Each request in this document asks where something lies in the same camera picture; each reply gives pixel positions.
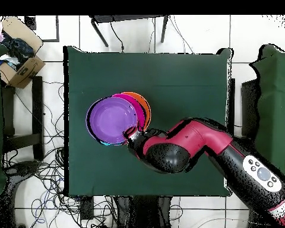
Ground purple bowl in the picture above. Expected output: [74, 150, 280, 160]
[85, 96, 140, 145]

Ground large pink bowl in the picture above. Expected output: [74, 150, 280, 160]
[112, 93, 147, 131]

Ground large orange bowl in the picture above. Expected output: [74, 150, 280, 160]
[121, 91, 152, 131]

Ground dark green tablecloth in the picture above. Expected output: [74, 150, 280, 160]
[63, 45, 233, 197]

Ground black power strip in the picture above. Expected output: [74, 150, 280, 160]
[80, 196, 95, 220]

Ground black floor equipment with knob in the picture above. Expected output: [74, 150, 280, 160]
[4, 160, 41, 182]

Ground black metal stand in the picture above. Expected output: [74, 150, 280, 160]
[88, 14, 170, 48]

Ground cardboard box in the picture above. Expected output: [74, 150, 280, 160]
[0, 15, 46, 90]

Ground dark blue clothes bundle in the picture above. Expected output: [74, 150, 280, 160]
[1, 30, 36, 69]

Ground tangle of floor cables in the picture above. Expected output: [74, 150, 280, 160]
[2, 80, 124, 228]

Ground black metal frame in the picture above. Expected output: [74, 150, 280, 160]
[1, 75, 45, 161]

